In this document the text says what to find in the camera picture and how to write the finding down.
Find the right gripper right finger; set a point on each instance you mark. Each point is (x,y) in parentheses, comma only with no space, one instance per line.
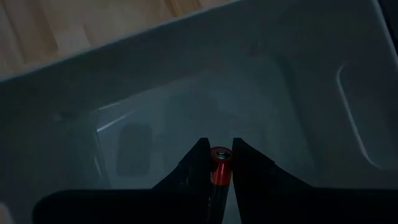
(261,189)

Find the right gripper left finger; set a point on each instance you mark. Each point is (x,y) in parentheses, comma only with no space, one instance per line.
(186,186)

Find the red black battery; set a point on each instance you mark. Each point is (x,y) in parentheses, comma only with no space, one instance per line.
(221,171)

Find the grey plastic bin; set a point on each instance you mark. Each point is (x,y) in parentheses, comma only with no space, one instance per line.
(248,93)

